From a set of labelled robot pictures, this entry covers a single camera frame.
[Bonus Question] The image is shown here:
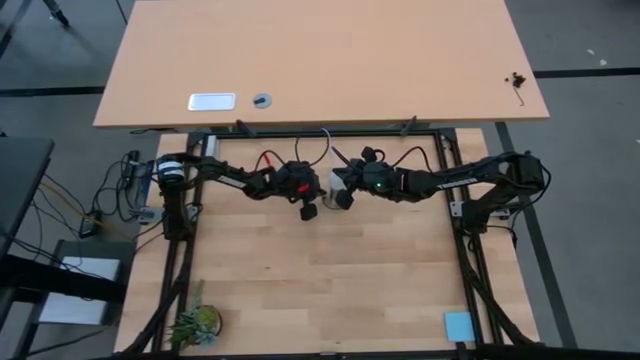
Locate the black crossbar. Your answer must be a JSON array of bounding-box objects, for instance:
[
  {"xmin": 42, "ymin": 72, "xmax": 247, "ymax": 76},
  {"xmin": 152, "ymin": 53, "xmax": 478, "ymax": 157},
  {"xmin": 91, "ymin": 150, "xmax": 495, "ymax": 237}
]
[{"xmin": 0, "ymin": 253, "xmax": 129, "ymax": 304}]

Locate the black stand leg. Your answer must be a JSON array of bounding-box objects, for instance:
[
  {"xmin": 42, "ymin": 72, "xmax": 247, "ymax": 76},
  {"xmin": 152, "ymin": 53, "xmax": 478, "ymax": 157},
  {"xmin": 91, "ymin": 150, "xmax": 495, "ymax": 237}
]
[{"xmin": 42, "ymin": 0, "xmax": 71, "ymax": 27}]

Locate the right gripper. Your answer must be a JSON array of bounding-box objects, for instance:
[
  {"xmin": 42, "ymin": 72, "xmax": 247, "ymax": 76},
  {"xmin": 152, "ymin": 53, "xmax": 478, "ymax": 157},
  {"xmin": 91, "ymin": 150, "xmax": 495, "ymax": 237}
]
[{"xmin": 330, "ymin": 159, "xmax": 401, "ymax": 201}]

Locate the green potted plant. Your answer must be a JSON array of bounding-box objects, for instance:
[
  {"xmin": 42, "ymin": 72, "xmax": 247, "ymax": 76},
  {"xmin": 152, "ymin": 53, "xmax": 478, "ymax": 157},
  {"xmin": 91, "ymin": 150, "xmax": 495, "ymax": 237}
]
[{"xmin": 167, "ymin": 279, "xmax": 224, "ymax": 351}]

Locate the light wooden desk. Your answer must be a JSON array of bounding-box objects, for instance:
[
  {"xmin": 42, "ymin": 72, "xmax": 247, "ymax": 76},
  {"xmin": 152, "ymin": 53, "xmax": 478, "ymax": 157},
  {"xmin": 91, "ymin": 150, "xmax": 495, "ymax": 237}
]
[{"xmin": 93, "ymin": 0, "xmax": 551, "ymax": 130}]

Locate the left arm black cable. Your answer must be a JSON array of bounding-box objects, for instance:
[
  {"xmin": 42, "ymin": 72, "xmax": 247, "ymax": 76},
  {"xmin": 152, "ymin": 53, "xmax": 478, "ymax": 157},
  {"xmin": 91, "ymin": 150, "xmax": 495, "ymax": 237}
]
[{"xmin": 254, "ymin": 134, "xmax": 332, "ymax": 174}]

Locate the white sheet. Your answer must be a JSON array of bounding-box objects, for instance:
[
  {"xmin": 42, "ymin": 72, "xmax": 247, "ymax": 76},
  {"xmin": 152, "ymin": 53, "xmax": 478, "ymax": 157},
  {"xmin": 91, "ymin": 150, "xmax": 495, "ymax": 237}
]
[{"xmin": 38, "ymin": 255, "xmax": 121, "ymax": 326}]

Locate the black aluminium table frame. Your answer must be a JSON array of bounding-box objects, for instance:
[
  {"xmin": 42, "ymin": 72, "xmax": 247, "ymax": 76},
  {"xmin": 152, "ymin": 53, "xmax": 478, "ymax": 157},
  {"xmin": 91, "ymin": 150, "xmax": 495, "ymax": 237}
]
[{"xmin": 117, "ymin": 127, "xmax": 544, "ymax": 360}]

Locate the silver base bracket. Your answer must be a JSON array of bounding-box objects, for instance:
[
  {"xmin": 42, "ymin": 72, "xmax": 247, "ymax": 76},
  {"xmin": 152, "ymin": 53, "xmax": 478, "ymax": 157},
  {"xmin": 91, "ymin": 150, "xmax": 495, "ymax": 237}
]
[
  {"xmin": 128, "ymin": 205, "xmax": 165, "ymax": 225},
  {"xmin": 487, "ymin": 200, "xmax": 522, "ymax": 219}
]

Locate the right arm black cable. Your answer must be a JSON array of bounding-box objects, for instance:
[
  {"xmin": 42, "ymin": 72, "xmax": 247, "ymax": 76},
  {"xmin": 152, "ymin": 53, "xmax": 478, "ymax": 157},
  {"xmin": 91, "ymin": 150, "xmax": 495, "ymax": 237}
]
[{"xmin": 359, "ymin": 144, "xmax": 434, "ymax": 174}]

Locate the white rectangular tray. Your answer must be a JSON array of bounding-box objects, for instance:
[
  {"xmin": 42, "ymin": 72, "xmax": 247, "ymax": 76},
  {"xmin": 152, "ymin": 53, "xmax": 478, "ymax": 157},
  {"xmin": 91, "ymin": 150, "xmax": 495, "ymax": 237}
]
[{"xmin": 187, "ymin": 92, "xmax": 237, "ymax": 112}]

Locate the yellow floor cable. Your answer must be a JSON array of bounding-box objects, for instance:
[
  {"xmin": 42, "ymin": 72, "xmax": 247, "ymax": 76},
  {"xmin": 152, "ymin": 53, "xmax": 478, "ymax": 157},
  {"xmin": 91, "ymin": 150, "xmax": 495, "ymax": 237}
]
[{"xmin": 39, "ymin": 180, "xmax": 135, "ymax": 242}]

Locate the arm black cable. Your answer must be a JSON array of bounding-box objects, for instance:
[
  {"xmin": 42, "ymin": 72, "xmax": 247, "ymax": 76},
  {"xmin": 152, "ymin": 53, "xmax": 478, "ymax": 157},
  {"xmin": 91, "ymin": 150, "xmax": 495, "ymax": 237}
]
[
  {"xmin": 359, "ymin": 144, "xmax": 434, "ymax": 174},
  {"xmin": 254, "ymin": 134, "xmax": 332, "ymax": 174}
]

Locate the black power strip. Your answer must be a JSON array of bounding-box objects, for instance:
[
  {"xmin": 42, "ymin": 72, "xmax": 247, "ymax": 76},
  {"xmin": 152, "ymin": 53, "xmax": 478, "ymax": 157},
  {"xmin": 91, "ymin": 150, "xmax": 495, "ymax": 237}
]
[{"xmin": 122, "ymin": 148, "xmax": 155, "ymax": 201}]

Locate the blue sticky note pad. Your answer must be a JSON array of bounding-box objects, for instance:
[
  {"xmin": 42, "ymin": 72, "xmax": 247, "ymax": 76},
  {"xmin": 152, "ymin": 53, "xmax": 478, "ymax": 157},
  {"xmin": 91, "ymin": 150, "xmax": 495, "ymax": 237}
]
[{"xmin": 443, "ymin": 311, "xmax": 476, "ymax": 344}]

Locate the black side table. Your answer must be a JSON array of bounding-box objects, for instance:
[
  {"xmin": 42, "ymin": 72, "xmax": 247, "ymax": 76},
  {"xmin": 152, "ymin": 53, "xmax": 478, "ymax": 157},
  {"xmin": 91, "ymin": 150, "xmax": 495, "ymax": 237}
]
[{"xmin": 0, "ymin": 137, "xmax": 56, "ymax": 261}]

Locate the black power adapter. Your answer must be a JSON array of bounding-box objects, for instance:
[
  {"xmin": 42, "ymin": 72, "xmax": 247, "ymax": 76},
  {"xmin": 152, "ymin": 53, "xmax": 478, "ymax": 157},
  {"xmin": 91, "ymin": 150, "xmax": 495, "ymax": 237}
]
[{"xmin": 78, "ymin": 213, "xmax": 104, "ymax": 239}]

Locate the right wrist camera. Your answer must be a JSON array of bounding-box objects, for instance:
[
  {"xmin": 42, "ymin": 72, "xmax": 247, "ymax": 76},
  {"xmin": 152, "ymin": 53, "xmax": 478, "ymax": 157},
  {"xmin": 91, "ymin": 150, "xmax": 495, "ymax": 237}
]
[{"xmin": 334, "ymin": 189, "xmax": 356, "ymax": 211}]

